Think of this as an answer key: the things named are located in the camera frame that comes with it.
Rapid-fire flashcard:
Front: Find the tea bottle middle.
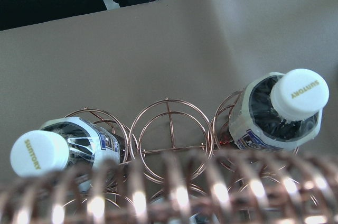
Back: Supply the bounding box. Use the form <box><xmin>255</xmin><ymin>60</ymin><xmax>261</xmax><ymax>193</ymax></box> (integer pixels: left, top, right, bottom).
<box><xmin>228</xmin><ymin>69</ymin><xmax>330</xmax><ymax>151</ymax></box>

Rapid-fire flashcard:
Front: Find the tea bottle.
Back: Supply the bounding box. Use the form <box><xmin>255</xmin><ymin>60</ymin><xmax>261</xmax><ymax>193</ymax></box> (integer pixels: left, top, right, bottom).
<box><xmin>228</xmin><ymin>69</ymin><xmax>330</xmax><ymax>151</ymax></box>
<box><xmin>10</xmin><ymin>117</ymin><xmax>126</xmax><ymax>177</ymax></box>

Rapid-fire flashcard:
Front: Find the tea bottle rear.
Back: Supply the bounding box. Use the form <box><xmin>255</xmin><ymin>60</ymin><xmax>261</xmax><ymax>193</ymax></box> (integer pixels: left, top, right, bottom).
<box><xmin>10</xmin><ymin>117</ymin><xmax>126</xmax><ymax>177</ymax></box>

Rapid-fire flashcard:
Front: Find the copper wire bottle rack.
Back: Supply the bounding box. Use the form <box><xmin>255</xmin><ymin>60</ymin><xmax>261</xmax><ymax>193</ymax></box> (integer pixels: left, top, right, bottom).
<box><xmin>1</xmin><ymin>101</ymin><xmax>337</xmax><ymax>223</ymax></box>

